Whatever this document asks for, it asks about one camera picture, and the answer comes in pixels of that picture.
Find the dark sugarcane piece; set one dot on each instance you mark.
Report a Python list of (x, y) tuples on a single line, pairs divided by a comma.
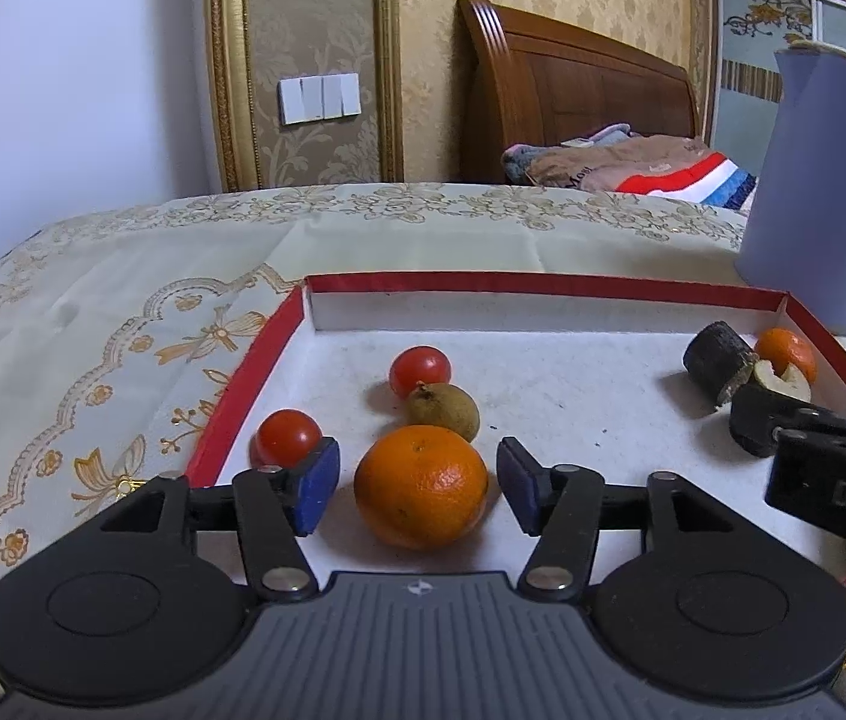
[(787, 388), (715, 360)]

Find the gold wall panel frame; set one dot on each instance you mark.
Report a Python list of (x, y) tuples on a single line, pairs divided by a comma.
[(224, 52)]

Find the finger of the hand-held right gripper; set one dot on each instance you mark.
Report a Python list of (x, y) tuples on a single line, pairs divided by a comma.
[(757, 420)]

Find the orange mandarin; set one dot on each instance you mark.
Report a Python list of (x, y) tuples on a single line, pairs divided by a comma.
[(787, 349), (419, 487)]

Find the red cherry tomato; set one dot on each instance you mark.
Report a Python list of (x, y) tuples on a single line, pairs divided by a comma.
[(419, 369), (284, 436)]

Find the beige folded blanket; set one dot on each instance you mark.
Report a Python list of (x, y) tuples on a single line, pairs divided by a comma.
[(618, 165)]

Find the striped colourful blanket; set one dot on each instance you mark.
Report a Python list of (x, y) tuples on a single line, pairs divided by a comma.
[(693, 180)]

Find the brown longan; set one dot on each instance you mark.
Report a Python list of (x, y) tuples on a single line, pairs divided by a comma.
[(444, 412)]

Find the red shallow cardboard box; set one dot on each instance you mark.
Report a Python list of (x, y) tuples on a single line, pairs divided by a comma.
[(580, 390)]

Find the cream gold-embroidered tablecloth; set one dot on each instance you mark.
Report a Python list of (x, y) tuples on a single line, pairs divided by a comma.
[(130, 277)]

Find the white wall light switch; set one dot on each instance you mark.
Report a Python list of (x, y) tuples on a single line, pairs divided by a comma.
[(318, 99)]

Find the blue electric kettle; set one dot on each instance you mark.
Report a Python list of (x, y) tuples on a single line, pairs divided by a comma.
[(813, 225)]

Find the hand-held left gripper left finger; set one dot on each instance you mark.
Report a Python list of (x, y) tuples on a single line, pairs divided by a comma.
[(318, 484)]

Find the wooden bed headboard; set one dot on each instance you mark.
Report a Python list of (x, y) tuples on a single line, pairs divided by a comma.
[(580, 82)]

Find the floral sliding-door wardrobe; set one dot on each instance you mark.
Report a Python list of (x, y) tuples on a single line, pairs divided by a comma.
[(753, 52)]

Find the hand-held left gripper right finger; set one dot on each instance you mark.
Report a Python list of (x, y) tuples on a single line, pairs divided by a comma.
[(520, 484)]

